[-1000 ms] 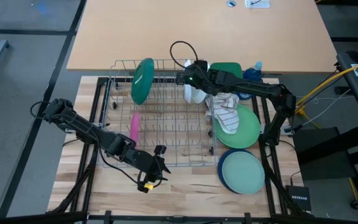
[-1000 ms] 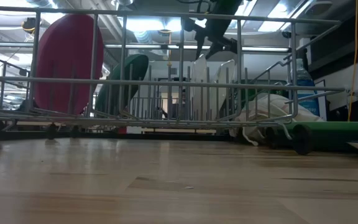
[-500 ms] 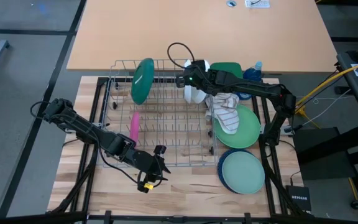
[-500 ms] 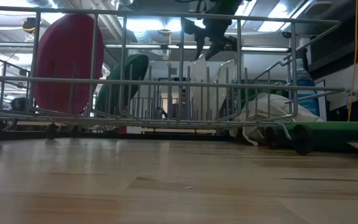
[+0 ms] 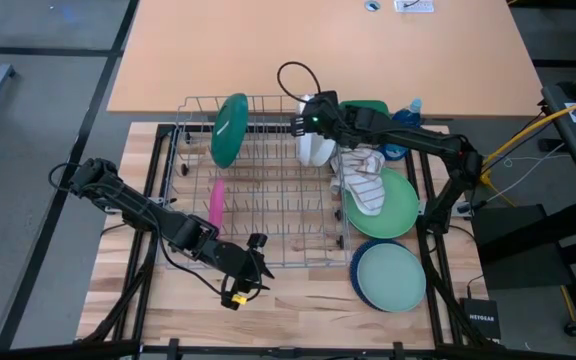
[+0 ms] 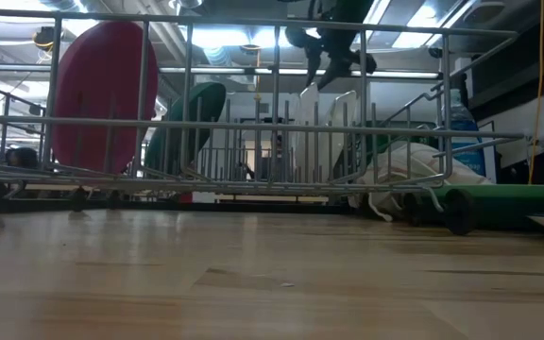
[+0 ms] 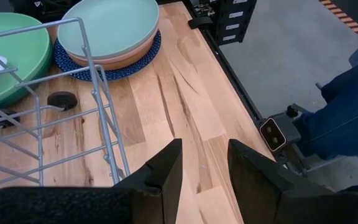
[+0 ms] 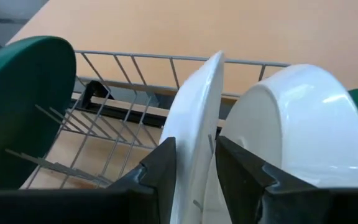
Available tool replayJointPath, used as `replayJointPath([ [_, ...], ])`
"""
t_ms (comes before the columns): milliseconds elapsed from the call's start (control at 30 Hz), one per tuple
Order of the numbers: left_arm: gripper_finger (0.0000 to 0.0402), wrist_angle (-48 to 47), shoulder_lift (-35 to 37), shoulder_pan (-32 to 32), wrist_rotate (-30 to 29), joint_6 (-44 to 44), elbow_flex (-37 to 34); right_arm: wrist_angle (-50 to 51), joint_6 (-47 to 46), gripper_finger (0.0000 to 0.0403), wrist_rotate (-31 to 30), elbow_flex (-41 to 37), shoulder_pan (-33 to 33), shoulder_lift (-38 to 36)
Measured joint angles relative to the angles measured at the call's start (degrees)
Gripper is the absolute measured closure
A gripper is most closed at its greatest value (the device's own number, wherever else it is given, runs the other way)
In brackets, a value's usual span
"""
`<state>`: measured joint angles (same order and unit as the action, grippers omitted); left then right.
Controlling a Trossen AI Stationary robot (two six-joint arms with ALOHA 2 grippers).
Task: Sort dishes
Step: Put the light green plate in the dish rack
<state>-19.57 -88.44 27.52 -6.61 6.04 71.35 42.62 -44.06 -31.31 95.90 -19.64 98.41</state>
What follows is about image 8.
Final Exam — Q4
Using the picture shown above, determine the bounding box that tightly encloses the deep white plate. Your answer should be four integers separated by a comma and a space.
221, 63, 358, 189

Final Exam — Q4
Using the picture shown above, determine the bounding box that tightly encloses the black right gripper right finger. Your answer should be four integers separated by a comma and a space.
215, 136, 358, 224

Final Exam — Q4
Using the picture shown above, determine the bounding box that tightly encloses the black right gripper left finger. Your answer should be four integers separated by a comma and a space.
0, 136, 177, 224

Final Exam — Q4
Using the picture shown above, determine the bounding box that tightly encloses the grey wire dish rack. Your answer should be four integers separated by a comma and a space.
4, 49, 291, 191

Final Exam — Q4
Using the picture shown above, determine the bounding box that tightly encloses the dark green plate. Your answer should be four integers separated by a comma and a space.
0, 35, 77, 195

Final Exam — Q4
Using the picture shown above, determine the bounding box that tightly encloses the light orange desk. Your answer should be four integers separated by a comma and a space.
6, 0, 358, 94

